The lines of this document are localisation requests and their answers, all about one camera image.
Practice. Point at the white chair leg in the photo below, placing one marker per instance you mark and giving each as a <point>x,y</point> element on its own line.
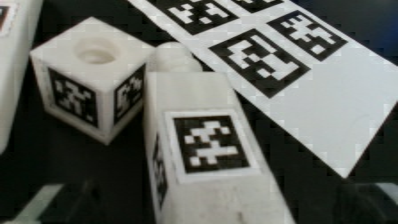
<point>213,186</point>

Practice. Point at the white marker base sheet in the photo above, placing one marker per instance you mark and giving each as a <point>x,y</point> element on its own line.
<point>316,81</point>

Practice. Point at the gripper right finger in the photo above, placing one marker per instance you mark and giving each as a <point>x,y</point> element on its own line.
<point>366,204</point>

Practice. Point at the white chair back frame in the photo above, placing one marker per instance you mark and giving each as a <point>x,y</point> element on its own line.
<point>18,23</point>

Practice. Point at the white chair leg cube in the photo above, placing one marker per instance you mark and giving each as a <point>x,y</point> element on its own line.
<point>89,65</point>

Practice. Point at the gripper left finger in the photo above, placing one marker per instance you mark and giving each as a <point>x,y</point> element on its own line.
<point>64,204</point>

